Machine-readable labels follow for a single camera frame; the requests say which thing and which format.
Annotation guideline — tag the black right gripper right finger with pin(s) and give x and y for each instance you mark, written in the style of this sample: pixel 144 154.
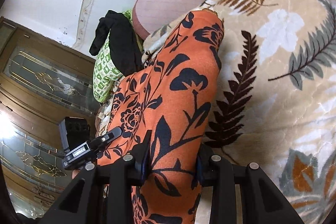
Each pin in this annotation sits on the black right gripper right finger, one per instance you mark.
pixel 206 164

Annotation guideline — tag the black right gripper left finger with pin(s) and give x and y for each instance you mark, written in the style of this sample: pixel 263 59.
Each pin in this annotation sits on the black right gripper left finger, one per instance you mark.
pixel 138 161

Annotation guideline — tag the orange black floral garment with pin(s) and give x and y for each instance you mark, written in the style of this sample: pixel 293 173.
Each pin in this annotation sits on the orange black floral garment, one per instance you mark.
pixel 172 98

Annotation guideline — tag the green white patterned pillow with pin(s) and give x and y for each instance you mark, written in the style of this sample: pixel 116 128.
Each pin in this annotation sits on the green white patterned pillow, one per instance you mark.
pixel 105 74

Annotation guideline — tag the brown wooden glass wardrobe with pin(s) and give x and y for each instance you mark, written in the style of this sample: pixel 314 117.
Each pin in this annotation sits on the brown wooden glass wardrobe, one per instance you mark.
pixel 42 83

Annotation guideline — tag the cream leaf pattern fleece blanket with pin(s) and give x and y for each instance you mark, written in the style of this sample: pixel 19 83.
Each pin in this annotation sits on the cream leaf pattern fleece blanket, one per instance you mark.
pixel 275 98

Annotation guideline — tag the black cloth garment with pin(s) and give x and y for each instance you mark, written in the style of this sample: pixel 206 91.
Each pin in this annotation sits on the black cloth garment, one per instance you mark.
pixel 115 30

